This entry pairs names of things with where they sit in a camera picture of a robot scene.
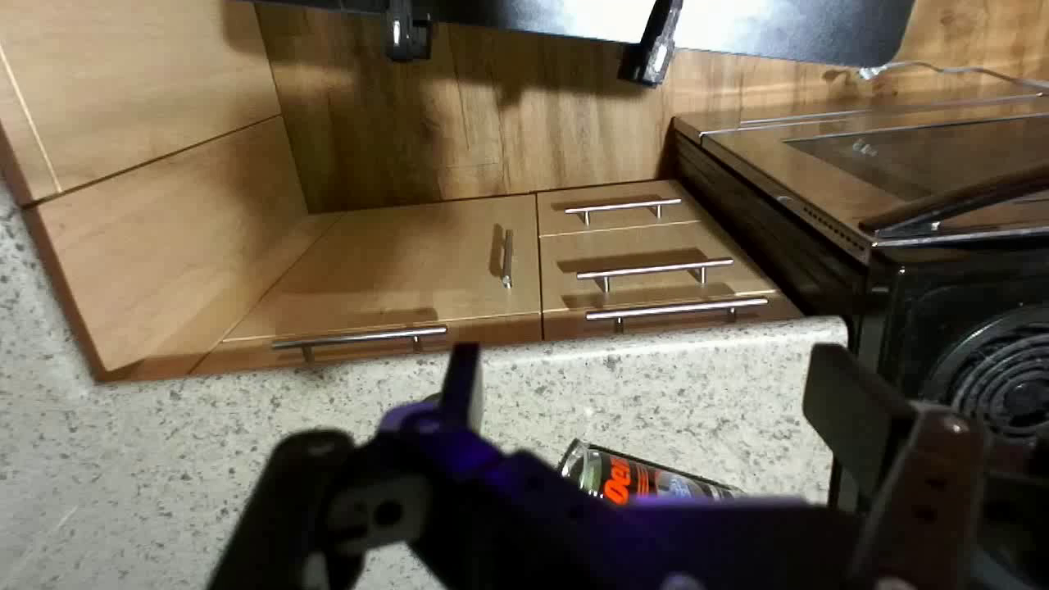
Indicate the wooden lower cabinet drawers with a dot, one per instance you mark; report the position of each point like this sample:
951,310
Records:
507,269

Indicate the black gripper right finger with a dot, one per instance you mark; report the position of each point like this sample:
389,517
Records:
904,468

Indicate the black kitchen stove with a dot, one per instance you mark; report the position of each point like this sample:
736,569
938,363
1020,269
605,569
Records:
917,223

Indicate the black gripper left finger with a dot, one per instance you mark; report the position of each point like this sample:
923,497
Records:
454,407

